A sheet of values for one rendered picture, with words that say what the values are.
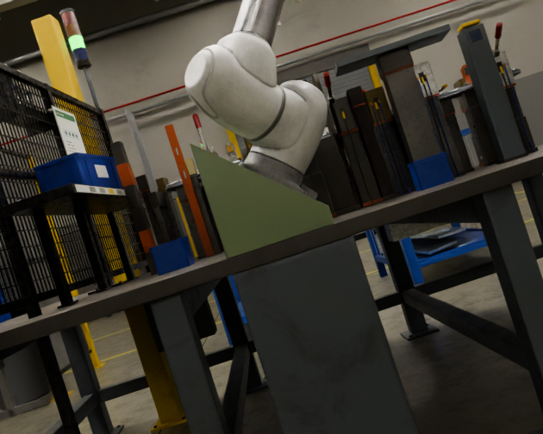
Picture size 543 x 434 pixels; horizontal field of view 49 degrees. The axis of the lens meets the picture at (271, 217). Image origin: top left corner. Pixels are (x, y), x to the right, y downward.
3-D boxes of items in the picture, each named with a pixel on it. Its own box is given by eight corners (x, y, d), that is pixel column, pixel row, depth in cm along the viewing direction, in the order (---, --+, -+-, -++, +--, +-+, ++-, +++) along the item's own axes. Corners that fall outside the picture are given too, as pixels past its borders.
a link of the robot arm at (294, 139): (316, 181, 153) (351, 103, 154) (265, 151, 142) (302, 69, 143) (280, 171, 166) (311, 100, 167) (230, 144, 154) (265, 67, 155)
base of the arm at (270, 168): (320, 204, 147) (328, 183, 147) (238, 166, 144) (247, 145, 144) (306, 205, 165) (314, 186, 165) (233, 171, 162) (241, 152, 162)
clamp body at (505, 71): (529, 153, 211) (497, 57, 211) (542, 150, 199) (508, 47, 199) (509, 160, 211) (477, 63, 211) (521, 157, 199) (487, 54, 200)
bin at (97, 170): (126, 190, 221) (115, 157, 221) (88, 189, 191) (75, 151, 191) (86, 204, 224) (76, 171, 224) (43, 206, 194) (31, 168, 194)
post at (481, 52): (520, 157, 194) (477, 29, 194) (528, 155, 186) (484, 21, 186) (497, 164, 194) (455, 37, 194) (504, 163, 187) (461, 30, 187)
